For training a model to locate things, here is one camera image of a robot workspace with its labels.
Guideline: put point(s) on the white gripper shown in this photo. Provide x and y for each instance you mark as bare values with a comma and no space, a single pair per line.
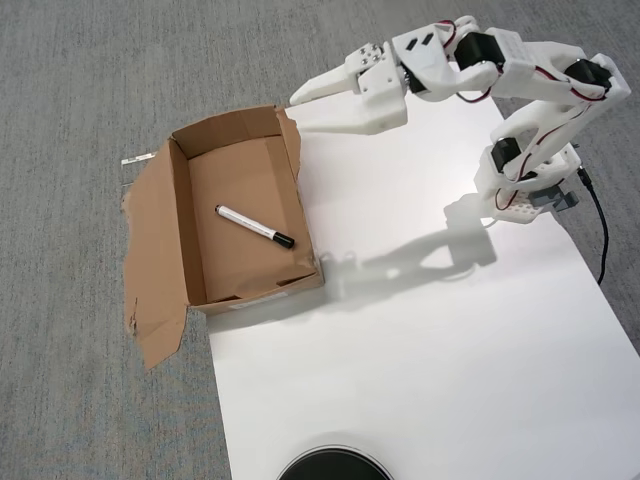
381,95

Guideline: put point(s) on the open brown cardboard box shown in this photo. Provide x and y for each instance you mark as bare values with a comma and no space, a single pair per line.
240,280

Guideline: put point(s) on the black round disc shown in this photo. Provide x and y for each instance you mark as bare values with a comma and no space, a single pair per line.
335,465

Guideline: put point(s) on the white paper strip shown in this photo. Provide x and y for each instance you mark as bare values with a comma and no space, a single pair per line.
135,159

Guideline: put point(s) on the white marker pen black cap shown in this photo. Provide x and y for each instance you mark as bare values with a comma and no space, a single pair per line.
250,226

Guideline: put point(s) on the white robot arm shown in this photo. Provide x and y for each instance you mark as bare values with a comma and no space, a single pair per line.
530,70

